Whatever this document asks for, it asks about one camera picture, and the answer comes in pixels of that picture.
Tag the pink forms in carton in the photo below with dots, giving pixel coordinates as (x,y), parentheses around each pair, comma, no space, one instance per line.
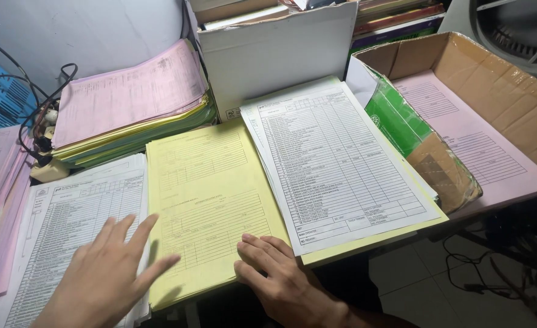
(482,145)

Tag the blue plastic basket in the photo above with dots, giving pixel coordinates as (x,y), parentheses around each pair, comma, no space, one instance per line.
(2,98)

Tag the stack of white checklist forms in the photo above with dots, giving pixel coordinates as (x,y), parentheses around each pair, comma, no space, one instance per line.
(63,218)
(337,164)

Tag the beige power strip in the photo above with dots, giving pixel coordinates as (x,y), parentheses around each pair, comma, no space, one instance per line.
(50,171)

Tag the books in white box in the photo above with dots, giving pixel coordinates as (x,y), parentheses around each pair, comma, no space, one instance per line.
(236,11)

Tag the white plug adapter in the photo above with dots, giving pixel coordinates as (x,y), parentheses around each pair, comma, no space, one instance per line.
(50,120)

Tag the person's left hand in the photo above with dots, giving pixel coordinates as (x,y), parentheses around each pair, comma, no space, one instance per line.
(97,282)

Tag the yellow sheets under white forms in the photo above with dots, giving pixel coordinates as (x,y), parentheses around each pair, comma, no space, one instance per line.
(373,241)

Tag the person's right hand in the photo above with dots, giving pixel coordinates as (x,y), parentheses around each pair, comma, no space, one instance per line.
(286,291)

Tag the stack of books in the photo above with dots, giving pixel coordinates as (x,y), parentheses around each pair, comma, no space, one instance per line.
(396,22)

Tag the pink yellow green paper pile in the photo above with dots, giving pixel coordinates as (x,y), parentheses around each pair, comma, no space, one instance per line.
(132,100)

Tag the white fan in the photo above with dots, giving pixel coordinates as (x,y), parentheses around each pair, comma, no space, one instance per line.
(519,36)

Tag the brown cardboard box green flap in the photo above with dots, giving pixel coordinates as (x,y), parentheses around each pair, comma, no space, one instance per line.
(491,77)

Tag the stack of yellow forms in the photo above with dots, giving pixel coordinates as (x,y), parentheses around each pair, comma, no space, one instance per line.
(204,200)

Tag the white cardboard file box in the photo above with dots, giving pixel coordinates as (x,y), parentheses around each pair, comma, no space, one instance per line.
(273,54)

